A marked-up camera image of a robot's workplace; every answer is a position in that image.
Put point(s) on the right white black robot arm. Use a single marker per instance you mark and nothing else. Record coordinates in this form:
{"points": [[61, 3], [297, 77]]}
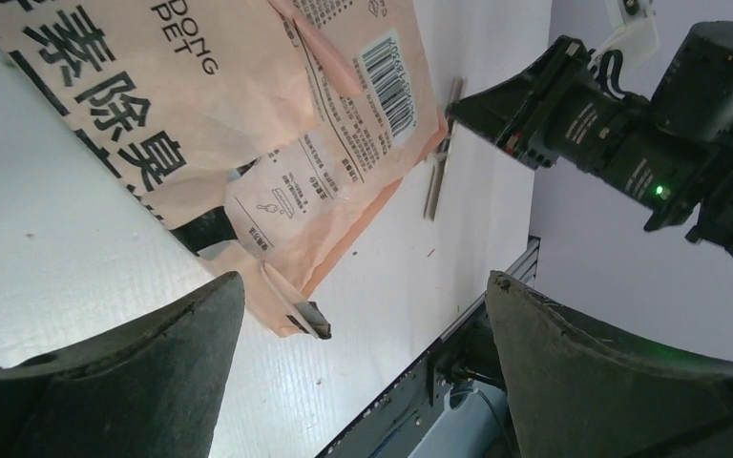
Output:
{"points": [[693, 101]]}

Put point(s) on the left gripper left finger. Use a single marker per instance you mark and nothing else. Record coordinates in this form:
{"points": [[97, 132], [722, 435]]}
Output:
{"points": [[151, 387]]}

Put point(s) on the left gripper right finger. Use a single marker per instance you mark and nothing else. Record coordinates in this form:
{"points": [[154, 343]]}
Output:
{"points": [[580, 387]]}

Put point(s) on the white bag sealing clip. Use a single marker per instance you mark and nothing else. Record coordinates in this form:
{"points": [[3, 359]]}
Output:
{"points": [[439, 158]]}

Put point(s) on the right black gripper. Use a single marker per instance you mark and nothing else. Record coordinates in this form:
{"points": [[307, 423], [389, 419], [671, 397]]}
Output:
{"points": [[555, 110]]}

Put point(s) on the pink cat litter bag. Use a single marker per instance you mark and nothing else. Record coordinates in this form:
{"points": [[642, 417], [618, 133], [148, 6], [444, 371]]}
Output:
{"points": [[263, 135]]}

